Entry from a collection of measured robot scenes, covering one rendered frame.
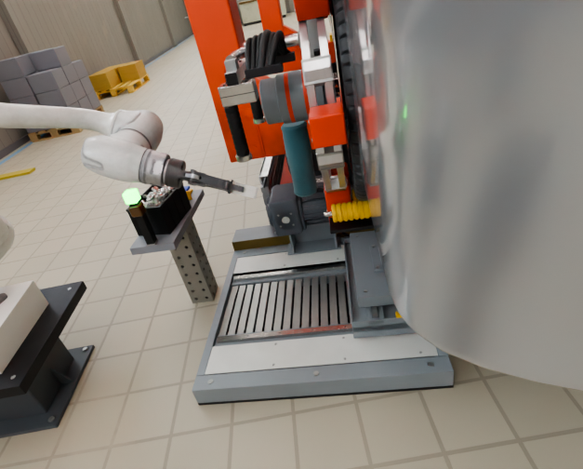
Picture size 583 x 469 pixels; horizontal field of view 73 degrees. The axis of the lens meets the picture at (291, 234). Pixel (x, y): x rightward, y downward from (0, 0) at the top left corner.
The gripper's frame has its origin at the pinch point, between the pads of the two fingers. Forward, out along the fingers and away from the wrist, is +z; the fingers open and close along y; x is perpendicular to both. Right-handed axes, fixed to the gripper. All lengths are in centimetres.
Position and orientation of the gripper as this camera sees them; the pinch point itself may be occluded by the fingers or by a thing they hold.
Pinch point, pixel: (244, 190)
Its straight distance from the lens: 106.7
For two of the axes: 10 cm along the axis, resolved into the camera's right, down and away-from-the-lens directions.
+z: 9.7, 2.3, 1.1
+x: 2.3, -9.7, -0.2
